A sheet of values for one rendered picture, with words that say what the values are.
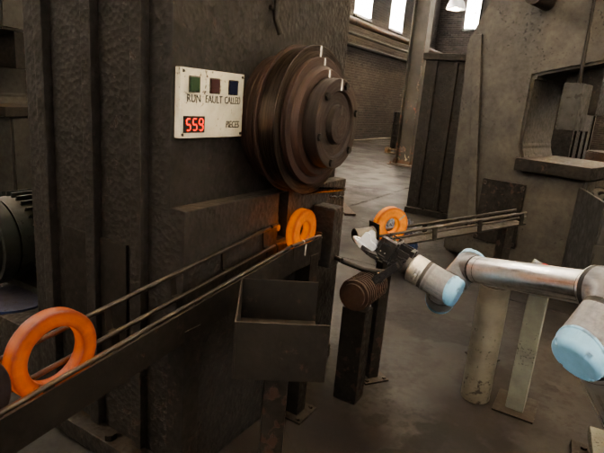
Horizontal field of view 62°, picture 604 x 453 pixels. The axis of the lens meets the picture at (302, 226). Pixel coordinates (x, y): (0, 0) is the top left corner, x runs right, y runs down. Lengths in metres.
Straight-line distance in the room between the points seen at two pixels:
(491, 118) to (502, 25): 0.67
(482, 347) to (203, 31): 1.59
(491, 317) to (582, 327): 0.98
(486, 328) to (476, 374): 0.21
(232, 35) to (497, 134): 2.98
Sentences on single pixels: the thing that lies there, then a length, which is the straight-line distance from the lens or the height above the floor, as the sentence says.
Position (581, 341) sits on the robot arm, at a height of 0.74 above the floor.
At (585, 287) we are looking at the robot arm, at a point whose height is 0.82.
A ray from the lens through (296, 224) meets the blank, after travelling 1.70.
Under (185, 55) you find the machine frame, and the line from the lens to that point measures 1.41.
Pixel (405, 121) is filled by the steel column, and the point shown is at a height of 0.88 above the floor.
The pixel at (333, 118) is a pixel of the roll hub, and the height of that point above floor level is 1.14.
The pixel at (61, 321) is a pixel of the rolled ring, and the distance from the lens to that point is 1.11.
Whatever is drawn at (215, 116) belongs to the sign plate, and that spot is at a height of 1.12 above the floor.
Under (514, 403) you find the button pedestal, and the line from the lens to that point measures 2.37.
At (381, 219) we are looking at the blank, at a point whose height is 0.73.
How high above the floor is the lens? 1.19
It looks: 14 degrees down
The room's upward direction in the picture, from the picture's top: 5 degrees clockwise
